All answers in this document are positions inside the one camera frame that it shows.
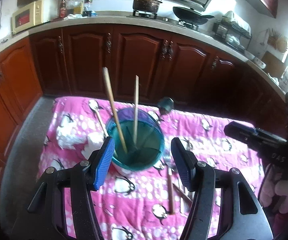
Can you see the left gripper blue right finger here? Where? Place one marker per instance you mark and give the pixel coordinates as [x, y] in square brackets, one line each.
[184, 164]

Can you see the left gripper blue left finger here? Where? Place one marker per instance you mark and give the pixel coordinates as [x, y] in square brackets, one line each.
[101, 160]

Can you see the fork with wooden handle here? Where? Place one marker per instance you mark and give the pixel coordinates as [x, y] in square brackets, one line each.
[167, 161]

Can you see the metal spoon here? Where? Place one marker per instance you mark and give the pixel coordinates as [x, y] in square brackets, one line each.
[185, 197]
[165, 105]

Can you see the floral utensil holder teal rim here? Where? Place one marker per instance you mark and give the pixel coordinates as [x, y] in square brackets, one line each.
[144, 150]

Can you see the wooden chopstick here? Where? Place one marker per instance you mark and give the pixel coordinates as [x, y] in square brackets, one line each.
[136, 102]
[109, 91]

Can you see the lower wooden kitchen cabinets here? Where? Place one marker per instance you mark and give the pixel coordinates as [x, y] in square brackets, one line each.
[195, 71]

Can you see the white gloved right hand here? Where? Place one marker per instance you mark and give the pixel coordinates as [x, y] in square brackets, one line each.
[274, 186]

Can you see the crumpled white tissue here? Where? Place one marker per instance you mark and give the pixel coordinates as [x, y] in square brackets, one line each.
[85, 144]

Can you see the pink penguin blanket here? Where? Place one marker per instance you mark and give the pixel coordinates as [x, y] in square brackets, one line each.
[136, 206]

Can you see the dish rack with dishes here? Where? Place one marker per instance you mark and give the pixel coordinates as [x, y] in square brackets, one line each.
[233, 31]

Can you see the black wok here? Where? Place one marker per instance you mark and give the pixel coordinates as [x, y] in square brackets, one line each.
[191, 16]

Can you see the dark sauce bottle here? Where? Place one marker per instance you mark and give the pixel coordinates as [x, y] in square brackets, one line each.
[62, 9]

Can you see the cream microwave oven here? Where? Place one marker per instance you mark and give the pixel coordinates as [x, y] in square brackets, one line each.
[35, 13]

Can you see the dark cooking pot with lid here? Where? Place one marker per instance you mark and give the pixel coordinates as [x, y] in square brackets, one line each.
[150, 6]

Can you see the yellow cap oil bottle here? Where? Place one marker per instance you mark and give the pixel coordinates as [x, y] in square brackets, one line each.
[87, 11]

